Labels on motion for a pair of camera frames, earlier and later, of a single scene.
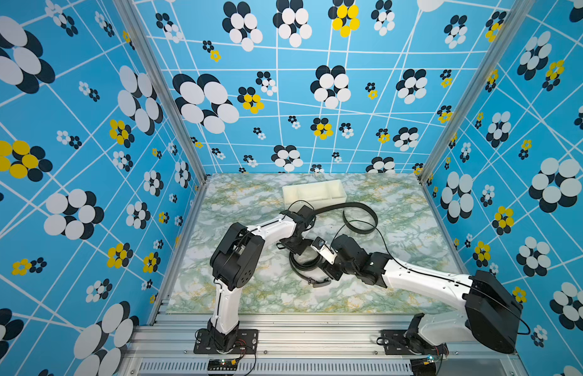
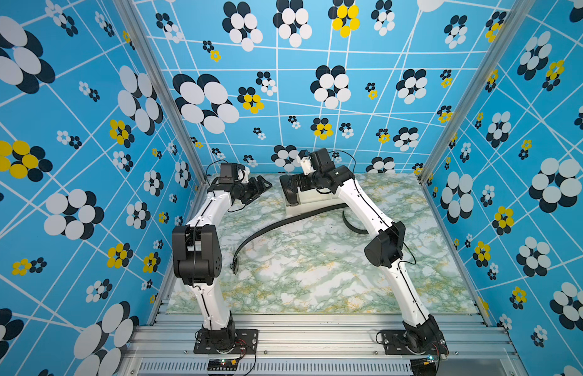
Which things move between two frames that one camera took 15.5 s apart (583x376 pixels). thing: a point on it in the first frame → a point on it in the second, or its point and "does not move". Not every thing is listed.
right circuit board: x=424 y=366 does not move
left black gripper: x=306 y=242 → x=255 y=191
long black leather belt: x=295 y=265 → x=290 y=188
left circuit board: x=222 y=364 does not move
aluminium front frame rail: x=308 y=345 does not move
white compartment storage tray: x=317 y=193 does not move
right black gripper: x=329 y=271 → x=302 y=182
